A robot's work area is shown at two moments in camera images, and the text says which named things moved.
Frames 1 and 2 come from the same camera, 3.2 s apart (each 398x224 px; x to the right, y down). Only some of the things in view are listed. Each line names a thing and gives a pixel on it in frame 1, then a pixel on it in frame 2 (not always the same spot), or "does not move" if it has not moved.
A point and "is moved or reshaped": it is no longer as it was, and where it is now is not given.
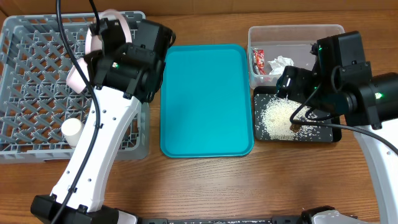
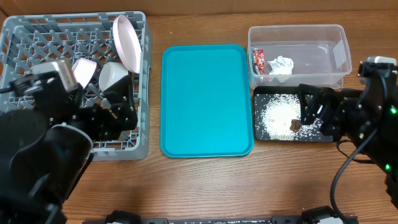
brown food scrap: (295, 127) does not move
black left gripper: (94, 61) to (111, 130)
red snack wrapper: (258, 60) does not move
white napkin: (278, 65) does not move
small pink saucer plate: (74, 80) does not move
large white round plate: (94, 43) is moved or reshaped
